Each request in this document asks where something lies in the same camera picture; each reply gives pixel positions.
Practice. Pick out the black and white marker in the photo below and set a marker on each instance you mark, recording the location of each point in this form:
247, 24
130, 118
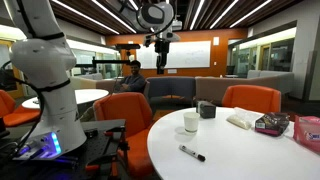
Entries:
192, 153

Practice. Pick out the orange chair far right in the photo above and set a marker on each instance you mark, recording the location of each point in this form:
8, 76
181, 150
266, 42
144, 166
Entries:
252, 97

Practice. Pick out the dark snack packet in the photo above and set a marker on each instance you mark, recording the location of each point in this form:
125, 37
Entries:
272, 124

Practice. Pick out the orange chair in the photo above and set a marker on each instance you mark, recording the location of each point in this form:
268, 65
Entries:
15, 115
135, 110
252, 97

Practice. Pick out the orange chair far left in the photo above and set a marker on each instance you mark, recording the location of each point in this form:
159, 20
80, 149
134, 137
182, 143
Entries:
15, 115

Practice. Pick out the seated man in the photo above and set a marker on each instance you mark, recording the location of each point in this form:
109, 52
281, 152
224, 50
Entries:
135, 82

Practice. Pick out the white paper cup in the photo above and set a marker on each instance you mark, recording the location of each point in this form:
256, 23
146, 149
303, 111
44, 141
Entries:
191, 120

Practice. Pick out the pink snack packet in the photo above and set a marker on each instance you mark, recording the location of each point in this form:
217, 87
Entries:
307, 132

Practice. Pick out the clear plastic bag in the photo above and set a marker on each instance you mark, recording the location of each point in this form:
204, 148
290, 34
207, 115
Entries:
243, 118

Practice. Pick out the orange chair near left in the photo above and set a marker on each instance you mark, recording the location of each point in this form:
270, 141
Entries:
135, 110

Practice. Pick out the black tissue box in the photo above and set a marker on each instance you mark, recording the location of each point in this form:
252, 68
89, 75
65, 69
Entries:
206, 109

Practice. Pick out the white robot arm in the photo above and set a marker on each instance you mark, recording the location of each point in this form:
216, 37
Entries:
44, 56

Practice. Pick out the grey and beige sofa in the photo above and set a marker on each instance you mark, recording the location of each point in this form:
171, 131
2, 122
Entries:
213, 88

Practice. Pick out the black robot mounting cart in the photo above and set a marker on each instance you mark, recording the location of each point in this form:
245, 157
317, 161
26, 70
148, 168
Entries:
96, 143

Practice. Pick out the wall whiteboard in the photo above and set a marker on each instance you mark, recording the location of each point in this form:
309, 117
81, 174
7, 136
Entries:
181, 55

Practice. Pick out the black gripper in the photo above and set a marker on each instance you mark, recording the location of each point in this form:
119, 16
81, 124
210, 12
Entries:
162, 49

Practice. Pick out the small white round table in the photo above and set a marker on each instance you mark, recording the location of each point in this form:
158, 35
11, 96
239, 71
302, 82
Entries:
82, 96

